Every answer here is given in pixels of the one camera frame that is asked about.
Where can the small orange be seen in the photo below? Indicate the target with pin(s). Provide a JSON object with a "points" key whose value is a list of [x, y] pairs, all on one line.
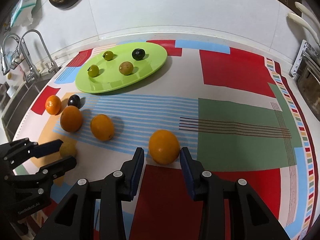
{"points": [[102, 127]]}

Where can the teal white paper pack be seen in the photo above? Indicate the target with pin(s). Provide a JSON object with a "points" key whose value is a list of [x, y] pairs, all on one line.
{"points": [[22, 13]]}

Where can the colourful patterned tablecloth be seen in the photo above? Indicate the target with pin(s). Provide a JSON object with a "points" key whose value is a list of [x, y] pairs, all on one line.
{"points": [[239, 113]]}

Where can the stainless steel sink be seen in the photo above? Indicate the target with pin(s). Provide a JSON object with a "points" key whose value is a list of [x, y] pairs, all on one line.
{"points": [[18, 105]]}

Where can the dish rack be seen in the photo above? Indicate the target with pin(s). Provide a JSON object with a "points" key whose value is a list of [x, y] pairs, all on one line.
{"points": [[305, 71]]}

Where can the cream handled pan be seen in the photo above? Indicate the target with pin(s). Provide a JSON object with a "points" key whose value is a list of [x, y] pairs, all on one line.
{"points": [[300, 21]]}

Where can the green plate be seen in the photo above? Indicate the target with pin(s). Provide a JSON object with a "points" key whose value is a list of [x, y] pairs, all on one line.
{"points": [[110, 79]]}

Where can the large orange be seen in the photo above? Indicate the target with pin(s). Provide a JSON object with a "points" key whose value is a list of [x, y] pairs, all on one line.
{"points": [[53, 105]]}

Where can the dark purple plum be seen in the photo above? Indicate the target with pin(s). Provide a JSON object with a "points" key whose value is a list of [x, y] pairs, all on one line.
{"points": [[74, 100], [138, 54]]}

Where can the small orange tangerine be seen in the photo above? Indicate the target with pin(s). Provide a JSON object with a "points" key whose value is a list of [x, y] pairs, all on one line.
{"points": [[164, 147]]}

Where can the yellow-brown round fruit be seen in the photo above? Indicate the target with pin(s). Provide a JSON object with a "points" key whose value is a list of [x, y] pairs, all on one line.
{"points": [[126, 68]]}

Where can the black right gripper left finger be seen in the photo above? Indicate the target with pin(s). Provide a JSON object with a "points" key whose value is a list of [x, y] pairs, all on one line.
{"points": [[73, 218]]}

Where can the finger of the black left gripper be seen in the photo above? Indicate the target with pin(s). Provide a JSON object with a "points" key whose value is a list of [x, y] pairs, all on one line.
{"points": [[58, 168], [45, 149]]}

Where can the chrome kitchen faucet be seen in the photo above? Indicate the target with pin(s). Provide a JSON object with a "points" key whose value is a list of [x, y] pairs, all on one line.
{"points": [[42, 52]]}

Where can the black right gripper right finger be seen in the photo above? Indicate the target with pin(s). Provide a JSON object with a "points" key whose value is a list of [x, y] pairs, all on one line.
{"points": [[250, 218]]}

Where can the yellowish round fruit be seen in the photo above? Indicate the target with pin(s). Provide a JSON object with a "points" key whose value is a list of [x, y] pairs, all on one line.
{"points": [[67, 149]]}

